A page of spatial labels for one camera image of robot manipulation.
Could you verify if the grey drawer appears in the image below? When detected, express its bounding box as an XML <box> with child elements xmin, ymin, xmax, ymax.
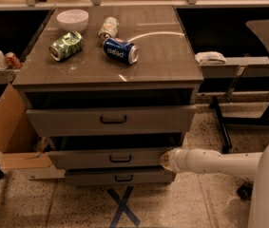
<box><xmin>48</xmin><ymin>147</ymin><xmax>169</xmax><ymax>170</ymax></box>
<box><xmin>65</xmin><ymin>166</ymin><xmax>176</xmax><ymax>186</ymax></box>
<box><xmin>27</xmin><ymin>105</ymin><xmax>196</xmax><ymax>137</ymax></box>

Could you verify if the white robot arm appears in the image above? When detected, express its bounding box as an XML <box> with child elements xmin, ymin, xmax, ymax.
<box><xmin>160</xmin><ymin>145</ymin><xmax>269</xmax><ymax>228</ymax></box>

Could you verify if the grey drawer cabinet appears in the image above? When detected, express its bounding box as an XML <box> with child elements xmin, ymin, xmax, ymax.
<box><xmin>13</xmin><ymin>6</ymin><xmax>203</xmax><ymax>150</ymax></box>

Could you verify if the black chair base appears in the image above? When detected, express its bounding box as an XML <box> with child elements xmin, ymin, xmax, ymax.
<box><xmin>237</xmin><ymin>182</ymin><xmax>253</xmax><ymax>200</ymax></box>

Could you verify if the black table stand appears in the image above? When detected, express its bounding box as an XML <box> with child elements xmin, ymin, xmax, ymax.
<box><xmin>209</xmin><ymin>96</ymin><xmax>269</xmax><ymax>154</ymax></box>

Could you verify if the white folded cloth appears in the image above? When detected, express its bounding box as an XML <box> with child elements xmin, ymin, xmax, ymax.
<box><xmin>195</xmin><ymin>51</ymin><xmax>226</xmax><ymax>65</ymax></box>

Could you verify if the blue pepsi can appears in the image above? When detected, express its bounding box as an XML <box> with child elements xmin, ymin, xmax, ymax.
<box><xmin>103</xmin><ymin>38</ymin><xmax>139</xmax><ymax>65</ymax></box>

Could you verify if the pale green white can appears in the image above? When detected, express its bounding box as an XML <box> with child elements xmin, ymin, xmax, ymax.
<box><xmin>98</xmin><ymin>17</ymin><xmax>119</xmax><ymax>43</ymax></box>

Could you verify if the green crushed can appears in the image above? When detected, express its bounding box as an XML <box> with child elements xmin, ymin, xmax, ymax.
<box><xmin>48</xmin><ymin>31</ymin><xmax>84</xmax><ymax>62</ymax></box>

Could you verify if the cardboard box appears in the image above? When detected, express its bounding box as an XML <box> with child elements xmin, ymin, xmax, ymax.
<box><xmin>0</xmin><ymin>85</ymin><xmax>65</xmax><ymax>180</ymax></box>

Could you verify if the white bowl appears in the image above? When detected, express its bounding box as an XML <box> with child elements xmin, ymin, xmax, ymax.
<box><xmin>56</xmin><ymin>9</ymin><xmax>89</xmax><ymax>33</ymax></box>

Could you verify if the red can right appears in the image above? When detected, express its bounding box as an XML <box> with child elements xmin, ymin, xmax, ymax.
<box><xmin>6</xmin><ymin>52</ymin><xmax>22</xmax><ymax>69</ymax></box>

